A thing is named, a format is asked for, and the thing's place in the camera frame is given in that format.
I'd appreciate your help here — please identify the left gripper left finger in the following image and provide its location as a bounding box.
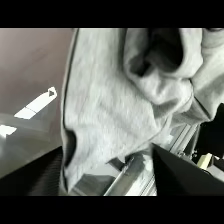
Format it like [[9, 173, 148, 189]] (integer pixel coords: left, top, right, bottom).
[[0, 146, 65, 197]]

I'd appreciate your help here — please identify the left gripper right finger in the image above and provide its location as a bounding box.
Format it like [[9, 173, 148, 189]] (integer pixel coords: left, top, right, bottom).
[[151, 143, 224, 197]]

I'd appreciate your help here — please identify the grey sweatshirt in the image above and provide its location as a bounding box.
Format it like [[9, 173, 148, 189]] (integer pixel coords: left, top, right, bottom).
[[59, 27, 224, 195]]

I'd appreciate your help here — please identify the silver frame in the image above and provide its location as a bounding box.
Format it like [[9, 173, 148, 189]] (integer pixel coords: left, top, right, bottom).
[[71, 122, 208, 197]]

